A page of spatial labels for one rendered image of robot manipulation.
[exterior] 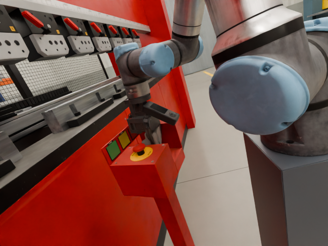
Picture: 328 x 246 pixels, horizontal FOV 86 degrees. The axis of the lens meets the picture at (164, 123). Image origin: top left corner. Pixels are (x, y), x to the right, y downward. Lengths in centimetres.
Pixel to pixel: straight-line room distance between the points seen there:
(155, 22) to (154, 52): 191
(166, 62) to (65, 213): 50
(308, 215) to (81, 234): 60
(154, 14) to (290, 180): 216
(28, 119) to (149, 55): 77
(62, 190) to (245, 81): 55
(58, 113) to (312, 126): 78
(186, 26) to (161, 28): 181
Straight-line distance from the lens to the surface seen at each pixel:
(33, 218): 58
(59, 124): 80
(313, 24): 38
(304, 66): 27
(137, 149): 52
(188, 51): 52
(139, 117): 57
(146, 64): 43
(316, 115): 42
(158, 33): 231
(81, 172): 67
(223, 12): 27
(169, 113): 54
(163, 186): 52
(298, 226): 51
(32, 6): 94
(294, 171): 41
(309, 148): 42
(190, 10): 49
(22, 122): 103
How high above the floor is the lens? 103
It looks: 20 degrees down
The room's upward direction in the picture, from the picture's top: 18 degrees counter-clockwise
